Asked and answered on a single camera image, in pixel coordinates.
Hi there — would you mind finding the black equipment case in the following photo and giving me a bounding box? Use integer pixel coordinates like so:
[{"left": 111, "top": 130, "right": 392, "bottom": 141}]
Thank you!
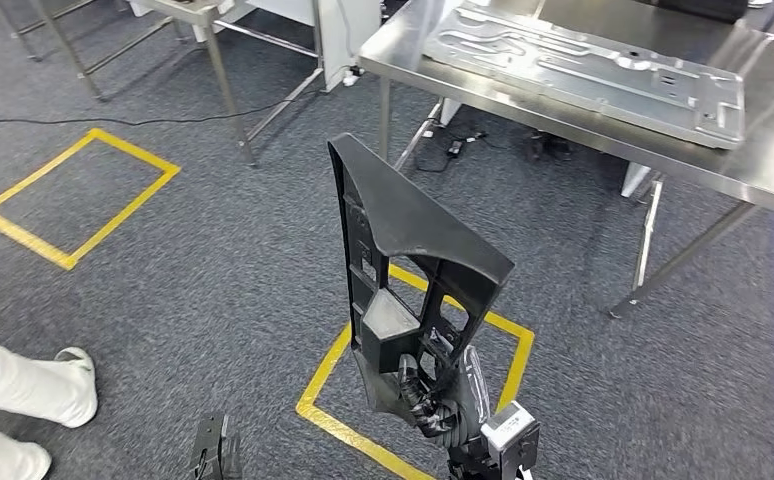
[{"left": 651, "top": 0, "right": 751, "bottom": 24}]

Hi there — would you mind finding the yellow floor tape square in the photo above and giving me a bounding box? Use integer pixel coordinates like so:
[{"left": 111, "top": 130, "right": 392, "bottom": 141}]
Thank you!
[
  {"left": 0, "top": 127, "right": 182, "bottom": 272},
  {"left": 296, "top": 264, "right": 535, "bottom": 480}
]

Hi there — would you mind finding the person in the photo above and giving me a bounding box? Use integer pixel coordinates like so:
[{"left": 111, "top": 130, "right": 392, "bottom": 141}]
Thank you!
[{"left": 0, "top": 334, "right": 100, "bottom": 480}]

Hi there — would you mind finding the small black floor object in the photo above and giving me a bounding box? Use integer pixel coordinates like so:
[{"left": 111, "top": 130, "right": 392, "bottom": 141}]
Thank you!
[{"left": 529, "top": 129, "right": 575, "bottom": 164}]

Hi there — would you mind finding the silver stamped metal panel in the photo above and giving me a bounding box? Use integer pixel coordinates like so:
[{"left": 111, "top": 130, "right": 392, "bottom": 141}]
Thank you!
[{"left": 421, "top": 3, "right": 747, "bottom": 150}]

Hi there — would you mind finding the stainless steel table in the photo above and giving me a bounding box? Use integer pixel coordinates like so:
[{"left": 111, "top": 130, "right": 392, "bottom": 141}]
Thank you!
[{"left": 0, "top": 0, "right": 335, "bottom": 167}]

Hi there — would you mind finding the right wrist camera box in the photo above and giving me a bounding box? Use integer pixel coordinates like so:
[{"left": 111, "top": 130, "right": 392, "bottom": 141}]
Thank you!
[{"left": 479, "top": 400, "right": 542, "bottom": 475}]

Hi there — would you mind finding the black plastic frame part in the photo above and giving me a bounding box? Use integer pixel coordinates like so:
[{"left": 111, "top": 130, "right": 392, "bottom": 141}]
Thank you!
[{"left": 327, "top": 132, "right": 516, "bottom": 432}]

